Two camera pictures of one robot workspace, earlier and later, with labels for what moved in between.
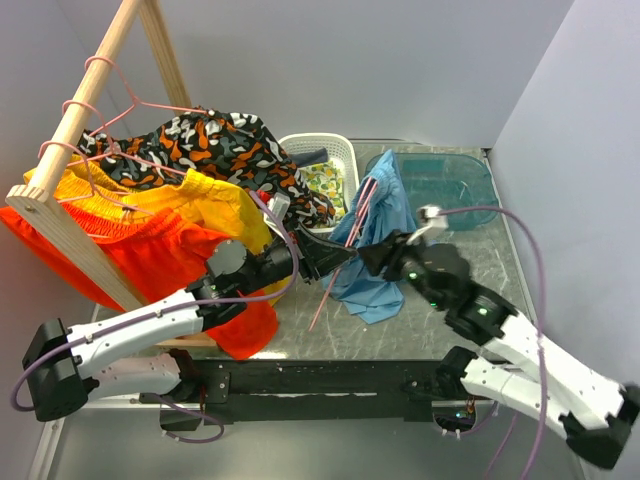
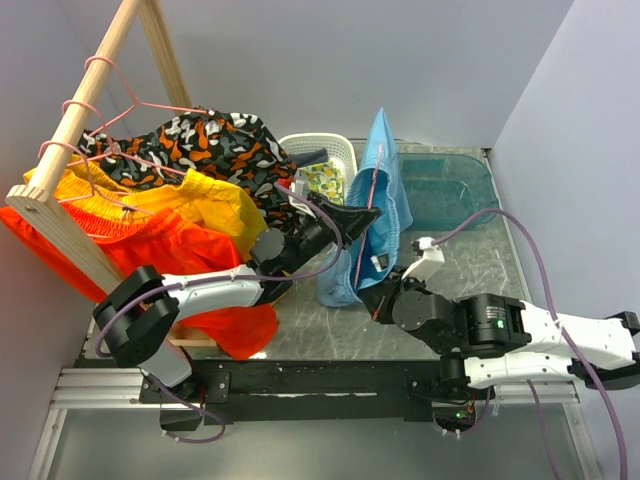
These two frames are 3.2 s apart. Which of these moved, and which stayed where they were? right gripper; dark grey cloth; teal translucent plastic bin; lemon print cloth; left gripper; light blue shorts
Moved: right gripper; left gripper; light blue shorts
Stayed: dark grey cloth; teal translucent plastic bin; lemon print cloth
